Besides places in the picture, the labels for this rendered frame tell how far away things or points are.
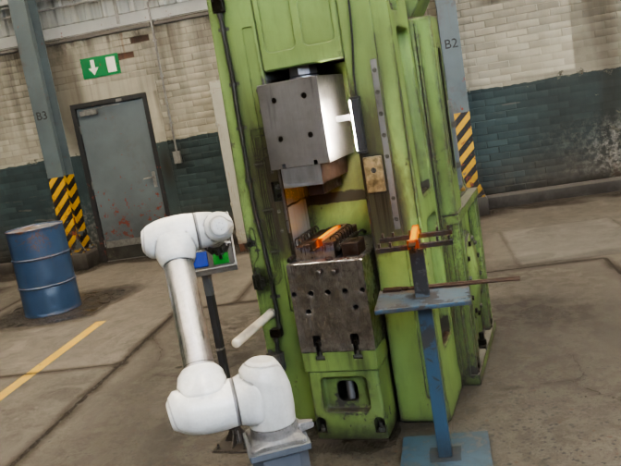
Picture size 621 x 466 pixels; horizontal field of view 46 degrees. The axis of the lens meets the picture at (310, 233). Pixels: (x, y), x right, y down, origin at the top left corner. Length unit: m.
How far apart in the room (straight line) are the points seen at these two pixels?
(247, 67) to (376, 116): 0.69
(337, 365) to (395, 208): 0.80
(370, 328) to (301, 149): 0.90
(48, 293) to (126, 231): 2.69
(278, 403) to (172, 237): 0.67
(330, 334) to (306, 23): 1.47
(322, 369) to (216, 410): 1.35
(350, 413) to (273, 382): 1.38
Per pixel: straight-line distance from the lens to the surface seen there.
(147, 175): 10.01
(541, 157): 9.44
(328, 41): 3.53
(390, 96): 3.46
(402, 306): 3.09
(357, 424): 3.70
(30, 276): 7.81
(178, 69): 9.77
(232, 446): 3.89
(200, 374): 2.38
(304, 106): 3.42
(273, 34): 3.63
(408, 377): 3.75
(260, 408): 2.37
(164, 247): 2.55
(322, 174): 3.44
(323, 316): 3.52
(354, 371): 3.59
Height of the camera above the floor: 1.64
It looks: 10 degrees down
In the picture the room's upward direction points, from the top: 10 degrees counter-clockwise
